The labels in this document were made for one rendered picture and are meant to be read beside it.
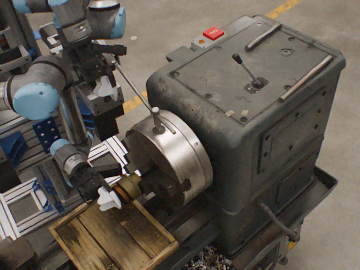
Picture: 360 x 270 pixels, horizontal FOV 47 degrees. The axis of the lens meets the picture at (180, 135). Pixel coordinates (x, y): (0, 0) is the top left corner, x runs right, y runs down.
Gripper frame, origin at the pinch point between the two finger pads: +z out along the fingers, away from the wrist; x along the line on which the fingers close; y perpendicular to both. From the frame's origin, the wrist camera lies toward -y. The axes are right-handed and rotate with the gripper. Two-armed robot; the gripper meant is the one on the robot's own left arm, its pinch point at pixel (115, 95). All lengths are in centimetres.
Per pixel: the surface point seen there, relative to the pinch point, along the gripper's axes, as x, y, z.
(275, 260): -9, -42, 116
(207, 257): -4, -7, 79
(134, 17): -260, -149, 26
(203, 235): 3, -7, 64
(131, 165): 2.4, 6.1, 21.7
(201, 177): 17.8, -7.7, 31.3
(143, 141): 4.8, -0.2, 16.0
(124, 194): 5.9, 13.6, 27.0
